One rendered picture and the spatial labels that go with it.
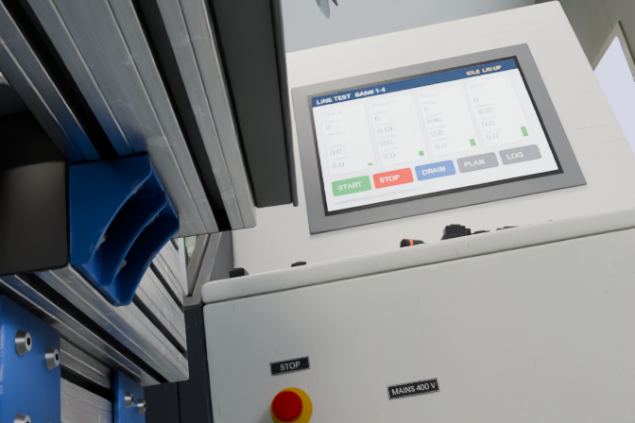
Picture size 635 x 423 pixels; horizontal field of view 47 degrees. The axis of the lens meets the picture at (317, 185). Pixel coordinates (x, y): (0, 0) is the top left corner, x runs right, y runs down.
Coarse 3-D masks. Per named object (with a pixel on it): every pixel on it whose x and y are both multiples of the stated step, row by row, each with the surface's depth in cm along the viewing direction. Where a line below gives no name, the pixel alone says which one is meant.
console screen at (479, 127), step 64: (448, 64) 143; (512, 64) 140; (320, 128) 138; (384, 128) 135; (448, 128) 133; (512, 128) 131; (320, 192) 129; (384, 192) 127; (448, 192) 125; (512, 192) 123
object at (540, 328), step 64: (320, 64) 148; (384, 64) 146; (576, 64) 138; (576, 128) 129; (576, 192) 122; (256, 256) 124; (320, 256) 122; (512, 256) 94; (576, 256) 93; (256, 320) 94; (320, 320) 93; (384, 320) 92; (448, 320) 91; (512, 320) 90; (576, 320) 90; (256, 384) 91; (320, 384) 90; (384, 384) 89; (448, 384) 88; (512, 384) 88; (576, 384) 87
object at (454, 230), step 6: (444, 228) 108; (450, 228) 107; (456, 228) 107; (462, 228) 107; (468, 228) 107; (498, 228) 107; (504, 228) 108; (444, 234) 107; (450, 234) 105; (456, 234) 105; (462, 234) 106; (468, 234) 107; (402, 240) 105; (408, 240) 105; (414, 240) 105; (420, 240) 106; (402, 246) 105
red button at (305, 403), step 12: (276, 396) 87; (288, 396) 86; (300, 396) 90; (276, 408) 86; (288, 408) 86; (300, 408) 86; (312, 408) 89; (276, 420) 89; (288, 420) 86; (300, 420) 89
